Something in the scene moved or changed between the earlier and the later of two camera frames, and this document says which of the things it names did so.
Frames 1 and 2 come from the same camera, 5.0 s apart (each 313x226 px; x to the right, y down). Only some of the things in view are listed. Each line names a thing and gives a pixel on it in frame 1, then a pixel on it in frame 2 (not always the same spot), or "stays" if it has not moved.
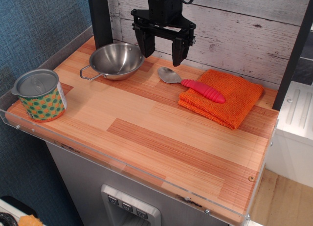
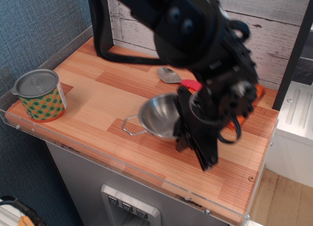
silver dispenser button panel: (125, 209) stays
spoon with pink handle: (169, 76) stays
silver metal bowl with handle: (116, 61) to (158, 115)
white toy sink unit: (290, 152) stays
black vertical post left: (100, 18) stays
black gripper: (164, 18) to (229, 93)
